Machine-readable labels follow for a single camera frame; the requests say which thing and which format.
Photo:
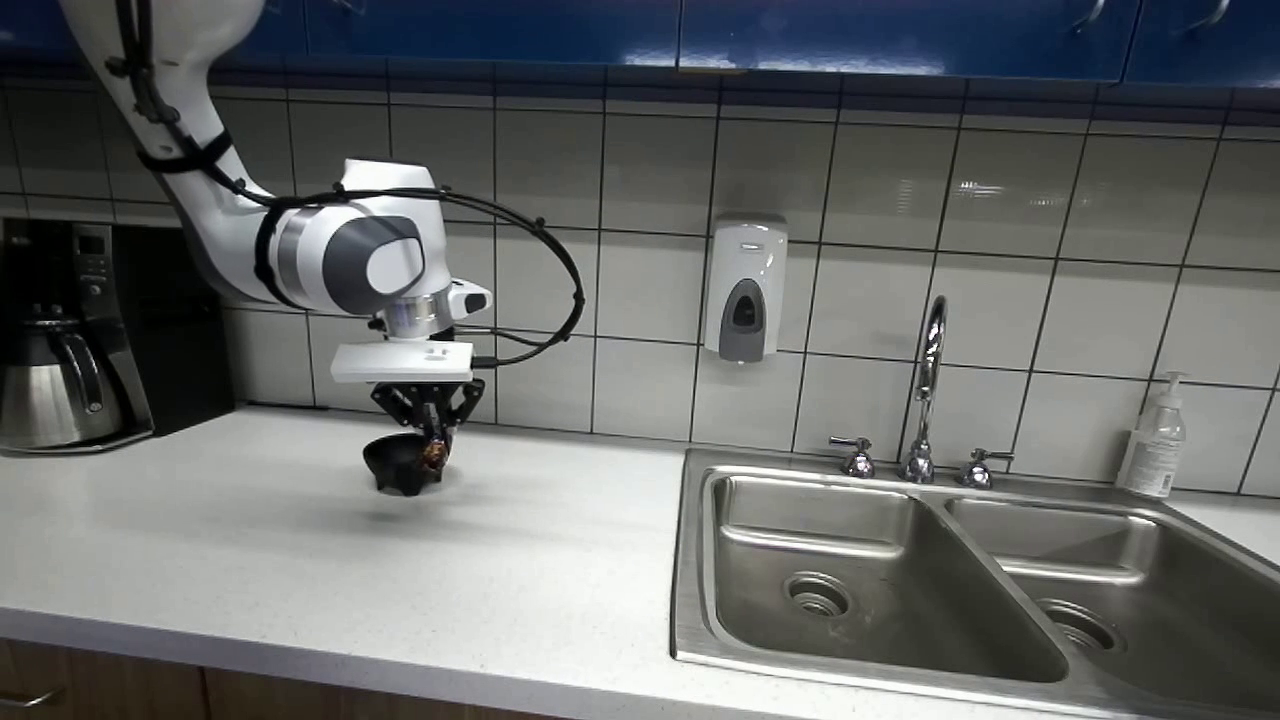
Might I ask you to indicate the stainless steel double sink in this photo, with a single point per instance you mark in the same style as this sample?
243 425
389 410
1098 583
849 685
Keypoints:
1034 596

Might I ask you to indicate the snickers candy bar packet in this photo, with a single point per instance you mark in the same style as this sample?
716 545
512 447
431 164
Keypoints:
434 458

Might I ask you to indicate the white wall soap dispenser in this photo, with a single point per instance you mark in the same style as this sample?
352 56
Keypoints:
747 289

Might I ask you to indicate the wooden lower cabinet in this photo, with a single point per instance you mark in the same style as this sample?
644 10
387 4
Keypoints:
40 682

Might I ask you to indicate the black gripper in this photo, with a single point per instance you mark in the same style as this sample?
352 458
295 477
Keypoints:
431 410

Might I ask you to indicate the chrome right faucet handle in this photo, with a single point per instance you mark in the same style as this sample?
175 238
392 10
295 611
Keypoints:
982 461

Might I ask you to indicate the clear pump soap bottle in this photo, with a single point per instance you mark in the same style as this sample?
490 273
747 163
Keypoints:
1155 447

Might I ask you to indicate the chrome sink faucet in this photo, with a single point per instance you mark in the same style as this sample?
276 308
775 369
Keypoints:
916 458

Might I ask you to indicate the chrome left faucet handle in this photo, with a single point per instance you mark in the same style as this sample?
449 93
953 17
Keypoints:
853 455

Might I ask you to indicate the black bowl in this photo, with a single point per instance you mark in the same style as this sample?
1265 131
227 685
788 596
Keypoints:
392 467

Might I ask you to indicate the chrome faucet handle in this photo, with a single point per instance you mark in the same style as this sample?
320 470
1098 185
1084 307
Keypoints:
853 455
982 461

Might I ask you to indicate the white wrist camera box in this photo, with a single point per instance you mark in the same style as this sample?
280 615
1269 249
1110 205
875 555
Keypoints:
401 362

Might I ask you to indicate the steel coffee carafe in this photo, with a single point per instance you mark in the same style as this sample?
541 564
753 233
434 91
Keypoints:
54 390

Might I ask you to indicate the blue upper cabinet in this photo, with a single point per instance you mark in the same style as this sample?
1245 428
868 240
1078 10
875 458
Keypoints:
1080 42

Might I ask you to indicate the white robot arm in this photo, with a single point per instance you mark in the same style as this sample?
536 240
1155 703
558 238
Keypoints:
372 245

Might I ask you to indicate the black coffee maker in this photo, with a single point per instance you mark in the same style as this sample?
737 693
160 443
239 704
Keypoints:
145 307

